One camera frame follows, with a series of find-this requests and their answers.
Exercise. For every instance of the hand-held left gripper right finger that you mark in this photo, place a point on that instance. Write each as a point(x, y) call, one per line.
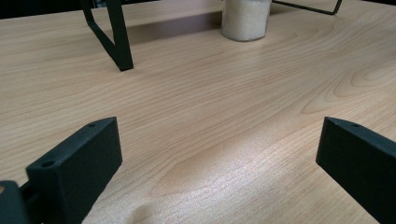
point(361, 165)

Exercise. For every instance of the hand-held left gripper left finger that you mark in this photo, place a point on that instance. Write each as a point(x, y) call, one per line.
point(77, 168)

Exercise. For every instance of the black metal rack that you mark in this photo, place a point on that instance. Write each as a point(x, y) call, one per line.
point(112, 34)

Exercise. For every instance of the clear jar of white grains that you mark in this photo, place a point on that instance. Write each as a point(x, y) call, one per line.
point(245, 19)

